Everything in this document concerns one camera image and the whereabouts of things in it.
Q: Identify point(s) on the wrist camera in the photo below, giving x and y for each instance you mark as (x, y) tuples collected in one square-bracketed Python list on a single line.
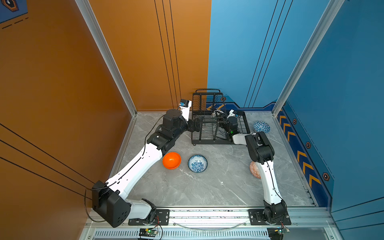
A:
[(185, 106), (231, 114)]

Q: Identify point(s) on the black wire dish rack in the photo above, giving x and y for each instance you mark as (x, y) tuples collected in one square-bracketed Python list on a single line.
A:
[(204, 102)]

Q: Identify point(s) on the green patterned bowl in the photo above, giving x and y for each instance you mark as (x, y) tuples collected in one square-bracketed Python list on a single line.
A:
[(218, 114)]

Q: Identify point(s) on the green circuit board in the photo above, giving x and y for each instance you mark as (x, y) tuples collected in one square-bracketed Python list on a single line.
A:
[(277, 233), (148, 233)]

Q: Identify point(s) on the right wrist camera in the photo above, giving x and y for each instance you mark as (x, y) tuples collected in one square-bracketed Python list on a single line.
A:
[(231, 114)]

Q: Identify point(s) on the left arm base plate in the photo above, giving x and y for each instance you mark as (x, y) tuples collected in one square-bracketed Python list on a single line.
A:
[(160, 216)]

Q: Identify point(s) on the left green circuit board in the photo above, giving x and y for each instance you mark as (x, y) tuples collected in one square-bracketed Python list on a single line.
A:
[(148, 233)]

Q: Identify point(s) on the blue triangle pattern bowl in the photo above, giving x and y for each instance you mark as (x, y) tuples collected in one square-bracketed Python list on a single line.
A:
[(260, 126)]

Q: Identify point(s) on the red patterned bowl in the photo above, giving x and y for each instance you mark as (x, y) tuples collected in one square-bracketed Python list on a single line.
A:
[(255, 170)]

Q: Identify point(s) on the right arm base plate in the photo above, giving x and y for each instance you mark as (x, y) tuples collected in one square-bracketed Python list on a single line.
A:
[(258, 217)]

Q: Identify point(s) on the blue floral bowl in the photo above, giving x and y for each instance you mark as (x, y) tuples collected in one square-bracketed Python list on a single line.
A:
[(197, 163)]

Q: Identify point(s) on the aluminium front rail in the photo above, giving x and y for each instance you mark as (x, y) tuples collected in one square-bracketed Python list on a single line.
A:
[(228, 217)]

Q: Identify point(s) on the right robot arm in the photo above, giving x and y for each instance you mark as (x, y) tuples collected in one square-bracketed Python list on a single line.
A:
[(262, 154)]

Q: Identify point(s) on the orange bowl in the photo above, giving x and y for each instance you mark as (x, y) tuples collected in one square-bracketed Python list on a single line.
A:
[(172, 161)]

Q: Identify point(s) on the right green circuit board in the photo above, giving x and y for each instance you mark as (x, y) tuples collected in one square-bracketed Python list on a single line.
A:
[(277, 233)]

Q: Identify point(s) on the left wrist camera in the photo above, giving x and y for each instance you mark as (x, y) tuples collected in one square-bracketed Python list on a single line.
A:
[(185, 106)]

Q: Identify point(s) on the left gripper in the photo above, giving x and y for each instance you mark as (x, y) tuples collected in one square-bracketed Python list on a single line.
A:
[(196, 124)]

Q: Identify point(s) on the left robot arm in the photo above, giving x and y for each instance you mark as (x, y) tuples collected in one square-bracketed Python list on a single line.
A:
[(110, 199)]

